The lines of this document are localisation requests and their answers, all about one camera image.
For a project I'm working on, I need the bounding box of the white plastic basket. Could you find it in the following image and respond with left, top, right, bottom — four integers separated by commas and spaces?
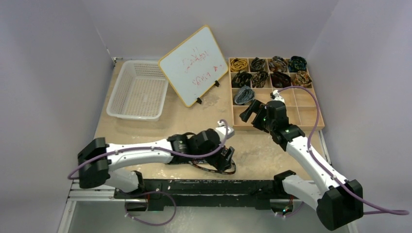
106, 60, 169, 121

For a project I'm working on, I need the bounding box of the brown patterned rolled tie top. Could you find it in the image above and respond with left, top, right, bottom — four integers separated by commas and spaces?
268, 56, 288, 72

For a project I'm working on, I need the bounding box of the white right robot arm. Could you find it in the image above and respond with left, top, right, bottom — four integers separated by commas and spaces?
240, 100, 364, 231

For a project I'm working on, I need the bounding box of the navy floral patterned tie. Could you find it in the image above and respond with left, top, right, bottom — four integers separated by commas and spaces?
189, 159, 237, 175

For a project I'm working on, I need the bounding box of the teal dark rolled tie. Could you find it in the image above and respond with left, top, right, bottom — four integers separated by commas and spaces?
288, 56, 307, 73

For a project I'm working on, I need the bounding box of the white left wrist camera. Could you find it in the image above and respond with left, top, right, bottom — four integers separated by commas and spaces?
214, 119, 235, 141

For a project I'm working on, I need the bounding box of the black gold rolled tie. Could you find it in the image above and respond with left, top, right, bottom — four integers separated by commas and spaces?
231, 70, 253, 88

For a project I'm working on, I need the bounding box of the dark maroon rolled tie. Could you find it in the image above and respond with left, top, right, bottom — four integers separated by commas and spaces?
271, 71, 292, 88

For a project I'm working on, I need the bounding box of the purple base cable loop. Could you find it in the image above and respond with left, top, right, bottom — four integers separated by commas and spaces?
123, 190, 177, 227

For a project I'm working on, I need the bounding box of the dark olive rolled tie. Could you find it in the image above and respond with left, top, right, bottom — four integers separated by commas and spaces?
251, 71, 268, 88

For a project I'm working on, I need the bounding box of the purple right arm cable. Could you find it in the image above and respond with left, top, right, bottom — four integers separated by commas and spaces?
277, 85, 410, 216

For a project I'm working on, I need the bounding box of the orange brown rolled tie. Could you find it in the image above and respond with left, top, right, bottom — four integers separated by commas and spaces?
292, 70, 312, 87

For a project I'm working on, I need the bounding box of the wooden compartment tray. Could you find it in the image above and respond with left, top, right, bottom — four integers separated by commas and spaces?
229, 56, 325, 131

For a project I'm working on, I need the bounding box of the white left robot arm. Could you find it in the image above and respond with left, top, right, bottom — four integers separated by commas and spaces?
75, 126, 235, 199

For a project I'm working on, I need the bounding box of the grey rolled tie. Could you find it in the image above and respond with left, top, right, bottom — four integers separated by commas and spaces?
233, 85, 256, 105

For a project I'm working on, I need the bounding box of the white board with yellow frame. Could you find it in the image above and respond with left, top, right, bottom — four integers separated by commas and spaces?
158, 25, 229, 107

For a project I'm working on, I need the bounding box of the yellow rolled tie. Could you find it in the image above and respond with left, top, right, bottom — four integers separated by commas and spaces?
229, 58, 248, 72

